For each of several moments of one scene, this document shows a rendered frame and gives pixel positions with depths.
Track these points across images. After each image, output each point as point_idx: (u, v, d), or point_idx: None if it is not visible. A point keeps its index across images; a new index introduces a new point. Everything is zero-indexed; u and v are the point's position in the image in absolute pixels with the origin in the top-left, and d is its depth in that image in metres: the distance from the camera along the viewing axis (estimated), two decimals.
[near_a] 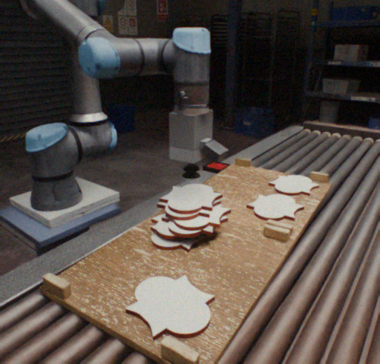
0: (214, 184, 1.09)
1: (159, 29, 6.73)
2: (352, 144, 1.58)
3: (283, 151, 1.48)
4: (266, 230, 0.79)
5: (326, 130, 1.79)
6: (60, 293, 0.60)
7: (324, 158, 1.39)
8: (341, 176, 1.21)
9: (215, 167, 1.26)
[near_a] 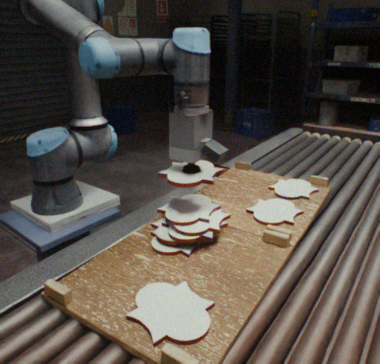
0: (214, 188, 1.09)
1: (159, 30, 6.74)
2: (352, 146, 1.59)
3: (282, 154, 1.48)
4: (266, 235, 0.80)
5: (325, 132, 1.80)
6: (61, 299, 0.61)
7: (324, 161, 1.40)
8: (340, 179, 1.22)
9: None
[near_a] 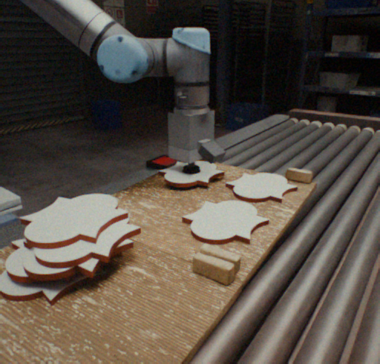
0: (149, 186, 0.77)
1: (149, 21, 6.41)
2: (348, 134, 1.26)
3: (258, 143, 1.16)
4: (197, 262, 0.48)
5: (315, 118, 1.47)
6: None
7: (311, 151, 1.08)
8: (329, 174, 0.89)
9: (162, 162, 0.94)
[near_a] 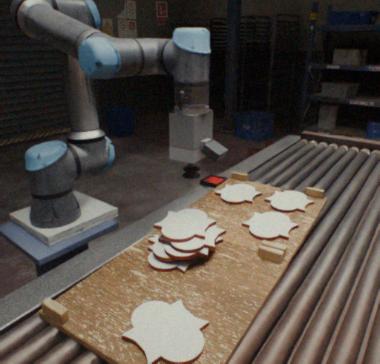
0: (211, 200, 1.11)
1: (159, 32, 6.75)
2: (349, 155, 1.60)
3: (279, 163, 1.49)
4: (260, 250, 0.81)
5: (322, 139, 1.81)
6: (58, 319, 0.62)
7: (320, 170, 1.41)
8: (335, 190, 1.23)
9: (212, 181, 1.28)
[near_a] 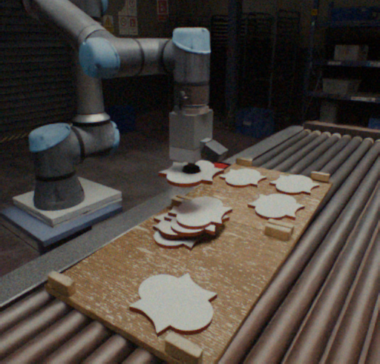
0: (215, 184, 1.10)
1: (159, 29, 6.74)
2: (352, 144, 1.59)
3: (283, 151, 1.49)
4: (267, 229, 0.80)
5: (326, 130, 1.80)
6: (64, 290, 0.61)
7: (325, 158, 1.40)
8: (341, 176, 1.22)
9: (216, 167, 1.27)
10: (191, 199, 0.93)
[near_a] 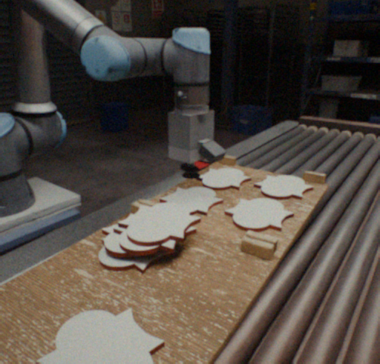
0: (190, 186, 0.93)
1: (155, 25, 6.57)
2: (352, 140, 1.42)
3: (274, 148, 1.32)
4: (244, 244, 0.63)
5: (323, 124, 1.63)
6: None
7: (321, 156, 1.23)
8: (338, 176, 1.05)
9: (195, 165, 1.10)
10: (154, 204, 0.76)
